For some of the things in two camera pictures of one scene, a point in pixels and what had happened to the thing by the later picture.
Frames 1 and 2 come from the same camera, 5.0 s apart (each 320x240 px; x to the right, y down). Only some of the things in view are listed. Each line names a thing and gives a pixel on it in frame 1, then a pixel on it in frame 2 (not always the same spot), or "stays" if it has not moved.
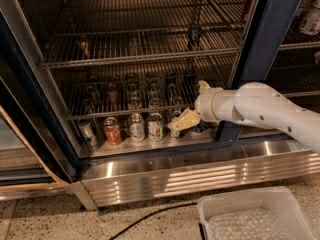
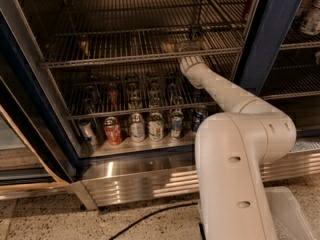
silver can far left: (87, 132) stays
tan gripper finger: (186, 120) -> (168, 47)
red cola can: (112, 131) stays
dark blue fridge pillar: (275, 10) stays
